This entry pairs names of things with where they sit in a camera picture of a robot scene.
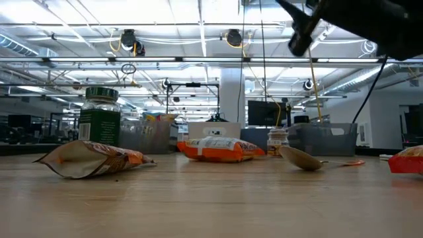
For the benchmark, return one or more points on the blue-edged yellow ramen packet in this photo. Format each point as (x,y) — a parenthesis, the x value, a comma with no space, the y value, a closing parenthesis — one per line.
(158,116)

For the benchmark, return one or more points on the grey plastic bin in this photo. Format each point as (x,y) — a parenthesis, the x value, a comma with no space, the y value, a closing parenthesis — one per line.
(148,139)
(330,140)

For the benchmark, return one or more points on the black desktop monitor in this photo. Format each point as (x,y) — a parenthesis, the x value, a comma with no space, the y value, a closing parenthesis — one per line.
(413,125)

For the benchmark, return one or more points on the white plastic bin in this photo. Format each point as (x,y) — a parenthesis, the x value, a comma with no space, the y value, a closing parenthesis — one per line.
(215,129)

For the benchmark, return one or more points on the orange ramen packet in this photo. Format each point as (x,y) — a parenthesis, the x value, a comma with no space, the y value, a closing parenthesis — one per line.
(218,152)

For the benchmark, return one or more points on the blue bowl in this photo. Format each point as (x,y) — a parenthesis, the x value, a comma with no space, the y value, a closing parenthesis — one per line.
(252,137)

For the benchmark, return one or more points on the green-lidded glass jar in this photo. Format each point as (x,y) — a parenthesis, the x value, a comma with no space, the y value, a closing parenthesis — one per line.
(99,125)

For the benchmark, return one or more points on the black camera rig frame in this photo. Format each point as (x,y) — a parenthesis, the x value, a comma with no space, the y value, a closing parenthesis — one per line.
(193,85)

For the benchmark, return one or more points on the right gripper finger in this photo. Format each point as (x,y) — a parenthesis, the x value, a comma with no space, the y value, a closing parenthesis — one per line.
(301,41)
(302,11)

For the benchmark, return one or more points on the orange taco mix pouch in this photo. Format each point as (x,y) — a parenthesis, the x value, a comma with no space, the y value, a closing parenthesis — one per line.
(92,158)

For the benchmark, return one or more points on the white pillar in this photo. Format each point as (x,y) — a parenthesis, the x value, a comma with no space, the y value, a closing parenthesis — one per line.
(231,92)

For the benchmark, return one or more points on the plain silver spoon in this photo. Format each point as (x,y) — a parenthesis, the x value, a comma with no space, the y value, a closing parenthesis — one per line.
(385,157)

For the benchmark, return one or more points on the small brown-lidded spice jar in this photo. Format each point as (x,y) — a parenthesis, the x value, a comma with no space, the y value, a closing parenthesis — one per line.
(277,142)

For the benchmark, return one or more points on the long ceiling light rail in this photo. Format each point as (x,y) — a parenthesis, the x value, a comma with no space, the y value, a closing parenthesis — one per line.
(211,59)

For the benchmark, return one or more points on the red ramen packet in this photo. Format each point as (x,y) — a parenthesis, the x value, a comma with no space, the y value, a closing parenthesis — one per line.
(406,163)

